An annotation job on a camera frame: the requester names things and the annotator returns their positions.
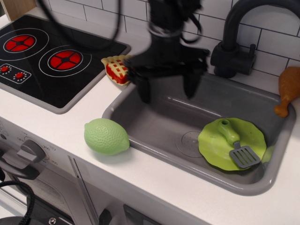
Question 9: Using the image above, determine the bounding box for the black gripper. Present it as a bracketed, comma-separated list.
[125, 30, 209, 104]

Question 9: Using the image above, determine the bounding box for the grey oven door handle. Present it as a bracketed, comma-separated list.
[0, 151, 40, 180]

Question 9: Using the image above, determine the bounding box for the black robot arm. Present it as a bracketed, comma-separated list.
[125, 0, 210, 103]

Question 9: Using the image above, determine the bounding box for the toy pie slice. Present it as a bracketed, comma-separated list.
[101, 55, 132, 86]

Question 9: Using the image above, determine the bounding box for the green plastic plate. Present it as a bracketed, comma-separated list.
[198, 118, 267, 171]

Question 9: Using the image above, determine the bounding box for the green toy lime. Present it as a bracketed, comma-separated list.
[84, 118, 130, 156]

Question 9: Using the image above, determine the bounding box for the black toy stovetop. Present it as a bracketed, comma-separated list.
[0, 15, 131, 114]

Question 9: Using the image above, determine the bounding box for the grey oven knob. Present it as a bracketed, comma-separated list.
[17, 140, 45, 163]

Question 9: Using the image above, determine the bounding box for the black faucet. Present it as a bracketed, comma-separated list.
[210, 0, 300, 78]

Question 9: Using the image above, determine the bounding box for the green handled grey spatula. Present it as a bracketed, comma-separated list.
[217, 119, 261, 169]

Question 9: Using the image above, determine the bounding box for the grey plastic sink basin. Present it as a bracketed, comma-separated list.
[103, 74, 296, 196]

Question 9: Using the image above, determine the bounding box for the wooden side panel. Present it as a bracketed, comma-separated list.
[0, 0, 36, 22]

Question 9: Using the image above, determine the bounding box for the black braided cable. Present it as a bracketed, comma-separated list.
[36, 0, 204, 54]

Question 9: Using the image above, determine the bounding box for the brown toy chicken drumstick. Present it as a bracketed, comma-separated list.
[274, 67, 300, 118]

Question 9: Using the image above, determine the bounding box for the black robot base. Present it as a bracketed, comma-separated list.
[0, 180, 73, 225]

